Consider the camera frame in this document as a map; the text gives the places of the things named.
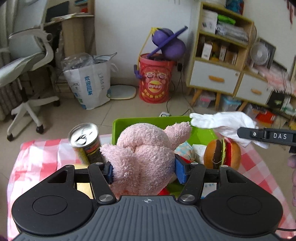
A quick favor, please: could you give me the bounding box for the plush doll blue dress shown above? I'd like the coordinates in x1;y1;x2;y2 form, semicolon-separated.
174;142;195;163

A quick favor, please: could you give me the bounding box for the pink plush bunny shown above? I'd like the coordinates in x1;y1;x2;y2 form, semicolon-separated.
99;121;193;200

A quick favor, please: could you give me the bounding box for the hamburger plush toy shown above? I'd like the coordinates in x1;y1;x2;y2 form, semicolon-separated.
203;138;241;170

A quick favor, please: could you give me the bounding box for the white glove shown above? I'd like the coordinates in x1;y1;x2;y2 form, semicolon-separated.
189;111;269;149

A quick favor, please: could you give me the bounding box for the blue white milk carton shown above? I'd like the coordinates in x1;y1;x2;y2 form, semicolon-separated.
201;183;217;199

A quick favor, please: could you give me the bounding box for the gold lid clear jar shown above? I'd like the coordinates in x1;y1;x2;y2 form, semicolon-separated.
74;164;93;199

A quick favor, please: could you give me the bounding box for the red small plush piece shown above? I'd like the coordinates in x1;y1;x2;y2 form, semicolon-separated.
158;187;170;196

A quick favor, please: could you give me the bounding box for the red box on floor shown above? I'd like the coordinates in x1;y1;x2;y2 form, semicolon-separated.
255;110;277;128

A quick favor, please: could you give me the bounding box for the black yellow drink can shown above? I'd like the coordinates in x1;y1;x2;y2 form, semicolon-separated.
68;123;105;165

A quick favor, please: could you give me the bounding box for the low wooden drawer cabinet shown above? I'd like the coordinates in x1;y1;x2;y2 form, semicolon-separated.
233;70;271;111

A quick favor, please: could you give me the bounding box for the green plastic bin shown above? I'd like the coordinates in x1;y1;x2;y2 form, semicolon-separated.
111;115;219;198

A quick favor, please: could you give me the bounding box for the pink checkered tablecloth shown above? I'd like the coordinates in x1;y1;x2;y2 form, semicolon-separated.
6;139;295;228

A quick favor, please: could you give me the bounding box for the clear storage box blue lid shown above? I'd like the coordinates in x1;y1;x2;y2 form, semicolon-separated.
221;95;241;111

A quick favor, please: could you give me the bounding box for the white round floor scale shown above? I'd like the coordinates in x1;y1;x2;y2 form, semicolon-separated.
110;85;137;100

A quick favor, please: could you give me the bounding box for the white power strip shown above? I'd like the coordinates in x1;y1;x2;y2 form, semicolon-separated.
159;111;170;117

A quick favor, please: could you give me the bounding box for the white desk fan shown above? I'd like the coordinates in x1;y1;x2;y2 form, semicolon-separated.
250;42;269;67

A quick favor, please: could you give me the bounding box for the clear storage box pink label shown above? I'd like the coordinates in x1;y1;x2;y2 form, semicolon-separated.
197;91;216;108

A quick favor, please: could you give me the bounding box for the white blue paper bag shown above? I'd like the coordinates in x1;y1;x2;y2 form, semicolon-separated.
61;53;117;110

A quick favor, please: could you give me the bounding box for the red chips bucket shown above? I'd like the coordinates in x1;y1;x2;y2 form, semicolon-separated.
134;54;177;104

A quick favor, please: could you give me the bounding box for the wooden shelf cabinet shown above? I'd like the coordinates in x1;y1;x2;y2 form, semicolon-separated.
185;1;254;109

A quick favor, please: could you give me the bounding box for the grey office chair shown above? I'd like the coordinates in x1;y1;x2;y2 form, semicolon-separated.
1;0;60;142

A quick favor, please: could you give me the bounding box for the purple hopper ball toy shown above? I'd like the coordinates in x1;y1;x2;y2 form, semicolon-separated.
147;26;188;60

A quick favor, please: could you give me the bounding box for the wooden desk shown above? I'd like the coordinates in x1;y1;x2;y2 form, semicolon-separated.
45;1;96;57

